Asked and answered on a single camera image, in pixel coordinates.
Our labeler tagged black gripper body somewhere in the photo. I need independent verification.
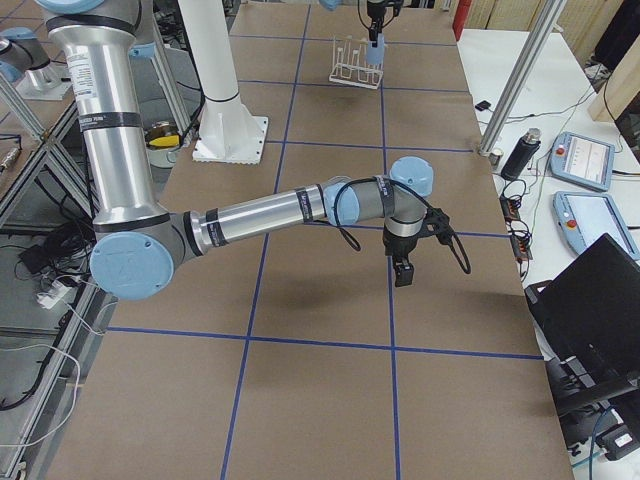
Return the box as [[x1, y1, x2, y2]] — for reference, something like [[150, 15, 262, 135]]
[[383, 230, 421, 288], [366, 0, 395, 31]]

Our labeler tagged light blue plastic cup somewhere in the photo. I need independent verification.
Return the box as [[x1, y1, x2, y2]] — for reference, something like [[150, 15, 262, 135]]
[[366, 33, 385, 67]]

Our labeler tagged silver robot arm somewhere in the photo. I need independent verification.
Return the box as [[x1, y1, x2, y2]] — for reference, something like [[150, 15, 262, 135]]
[[42, 1, 437, 300]]

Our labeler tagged orange black usb hub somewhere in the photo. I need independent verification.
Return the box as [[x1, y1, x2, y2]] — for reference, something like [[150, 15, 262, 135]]
[[500, 196, 533, 262]]

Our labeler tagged small black adapter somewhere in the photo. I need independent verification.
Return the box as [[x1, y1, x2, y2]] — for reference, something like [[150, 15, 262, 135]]
[[474, 100, 491, 111]]

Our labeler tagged black water bottle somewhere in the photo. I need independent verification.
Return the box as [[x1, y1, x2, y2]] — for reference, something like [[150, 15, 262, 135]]
[[500, 128, 541, 181]]

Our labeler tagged near teach pendant tablet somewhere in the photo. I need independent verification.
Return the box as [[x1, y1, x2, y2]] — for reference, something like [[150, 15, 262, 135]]
[[553, 191, 639, 260]]

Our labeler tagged teach pendant tablet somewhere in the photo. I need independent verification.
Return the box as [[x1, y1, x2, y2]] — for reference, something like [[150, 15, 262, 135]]
[[553, 191, 639, 260], [549, 131, 615, 192]]

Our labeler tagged black monitor back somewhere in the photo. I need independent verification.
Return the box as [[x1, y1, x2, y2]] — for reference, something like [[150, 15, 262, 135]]
[[523, 232, 640, 416]]

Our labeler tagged far teach pendant tablet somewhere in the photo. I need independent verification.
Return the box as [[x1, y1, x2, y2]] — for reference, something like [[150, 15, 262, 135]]
[[549, 131, 615, 192]]

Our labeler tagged wooden board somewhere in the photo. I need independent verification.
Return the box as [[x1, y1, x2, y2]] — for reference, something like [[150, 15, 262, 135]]
[[588, 0, 640, 124]]

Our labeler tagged white power adapter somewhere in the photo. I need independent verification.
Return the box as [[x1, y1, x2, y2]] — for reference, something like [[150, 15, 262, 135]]
[[36, 280, 74, 310]]

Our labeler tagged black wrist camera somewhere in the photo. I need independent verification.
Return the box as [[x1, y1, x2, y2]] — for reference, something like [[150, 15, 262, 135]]
[[418, 207, 454, 247]]

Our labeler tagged white wire cup holder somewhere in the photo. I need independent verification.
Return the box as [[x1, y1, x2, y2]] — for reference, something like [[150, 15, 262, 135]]
[[329, 36, 384, 90]]

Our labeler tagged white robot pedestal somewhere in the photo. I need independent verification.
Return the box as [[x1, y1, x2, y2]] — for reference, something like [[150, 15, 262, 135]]
[[179, 0, 269, 164]]

